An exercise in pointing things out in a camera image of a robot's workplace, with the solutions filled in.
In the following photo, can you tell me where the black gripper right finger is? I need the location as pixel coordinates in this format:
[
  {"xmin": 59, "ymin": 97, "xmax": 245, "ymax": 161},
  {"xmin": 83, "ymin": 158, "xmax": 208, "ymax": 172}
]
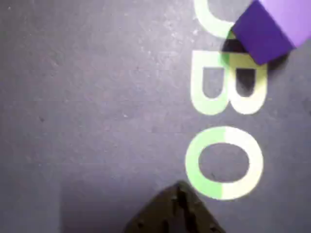
[{"xmin": 178, "ymin": 181, "xmax": 227, "ymax": 233}]

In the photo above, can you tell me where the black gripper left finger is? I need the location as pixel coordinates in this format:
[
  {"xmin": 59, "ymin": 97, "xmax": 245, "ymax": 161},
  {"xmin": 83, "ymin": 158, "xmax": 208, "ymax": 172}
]
[{"xmin": 123, "ymin": 182, "xmax": 182, "ymax": 233}]

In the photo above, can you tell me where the purple cube block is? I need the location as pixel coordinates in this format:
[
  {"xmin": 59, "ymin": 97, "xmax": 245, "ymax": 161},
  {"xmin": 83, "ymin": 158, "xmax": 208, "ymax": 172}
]
[{"xmin": 232, "ymin": 0, "xmax": 311, "ymax": 66}]

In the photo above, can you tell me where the black mat with WOWROBO print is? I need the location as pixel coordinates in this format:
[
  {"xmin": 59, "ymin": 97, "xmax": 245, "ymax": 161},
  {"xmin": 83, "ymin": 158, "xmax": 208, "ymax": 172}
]
[{"xmin": 0, "ymin": 0, "xmax": 311, "ymax": 233}]

